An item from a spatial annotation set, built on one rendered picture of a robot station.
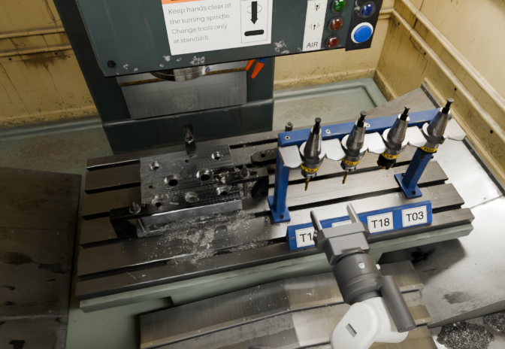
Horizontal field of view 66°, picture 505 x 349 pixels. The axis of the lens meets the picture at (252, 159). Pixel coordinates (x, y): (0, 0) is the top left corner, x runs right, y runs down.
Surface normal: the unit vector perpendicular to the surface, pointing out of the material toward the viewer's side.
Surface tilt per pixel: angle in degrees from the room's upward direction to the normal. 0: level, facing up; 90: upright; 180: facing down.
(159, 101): 89
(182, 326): 8
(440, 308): 24
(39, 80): 90
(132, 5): 90
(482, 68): 90
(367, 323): 49
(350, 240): 0
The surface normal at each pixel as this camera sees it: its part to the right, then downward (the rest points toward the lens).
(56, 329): 0.38, -0.66
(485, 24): -0.98, 0.15
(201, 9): 0.21, 0.74
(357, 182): 0.00, -0.65
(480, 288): -0.39, -0.54
